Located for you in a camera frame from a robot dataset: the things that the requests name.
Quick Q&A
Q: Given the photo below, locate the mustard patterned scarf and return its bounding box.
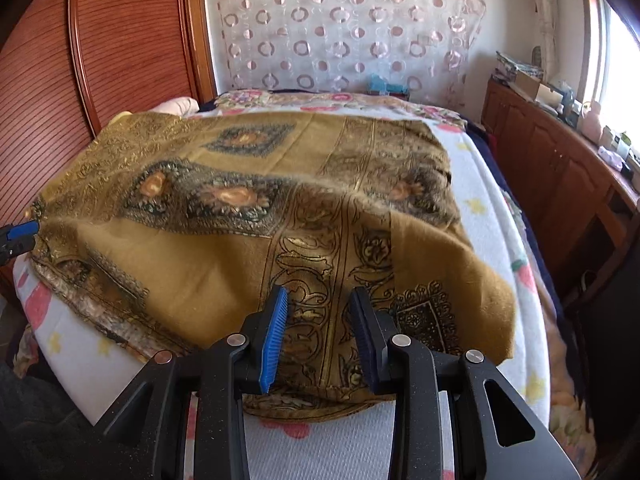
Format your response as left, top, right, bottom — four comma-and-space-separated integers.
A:
32, 112, 515, 422

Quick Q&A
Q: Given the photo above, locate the white floral bed sheet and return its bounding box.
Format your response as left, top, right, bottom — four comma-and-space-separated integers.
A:
13, 106, 551, 479

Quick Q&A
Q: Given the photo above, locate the pink folded cloth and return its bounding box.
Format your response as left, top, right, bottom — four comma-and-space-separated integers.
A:
151, 96, 200, 118

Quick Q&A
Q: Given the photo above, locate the brown wooden headboard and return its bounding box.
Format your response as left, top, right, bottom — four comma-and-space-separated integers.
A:
1, 0, 216, 223

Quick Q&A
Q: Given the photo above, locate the long wooden sideboard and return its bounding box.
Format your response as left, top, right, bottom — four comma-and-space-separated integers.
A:
480, 79, 639, 304

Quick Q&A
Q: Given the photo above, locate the floral quilt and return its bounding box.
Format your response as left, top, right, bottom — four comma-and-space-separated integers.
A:
213, 89, 466, 129

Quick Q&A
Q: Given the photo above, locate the teal item behind bed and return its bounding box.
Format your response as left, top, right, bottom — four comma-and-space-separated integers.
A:
367, 74, 410, 99

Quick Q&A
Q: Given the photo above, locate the cardboard box on sideboard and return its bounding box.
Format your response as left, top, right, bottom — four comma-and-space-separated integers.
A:
514, 70, 563, 108

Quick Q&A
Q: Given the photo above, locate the circle patterned sheer curtain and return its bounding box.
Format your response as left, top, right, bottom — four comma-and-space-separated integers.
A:
205, 0, 486, 108

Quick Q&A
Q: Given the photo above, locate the window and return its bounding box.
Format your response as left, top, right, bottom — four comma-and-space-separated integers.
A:
578, 0, 639, 145

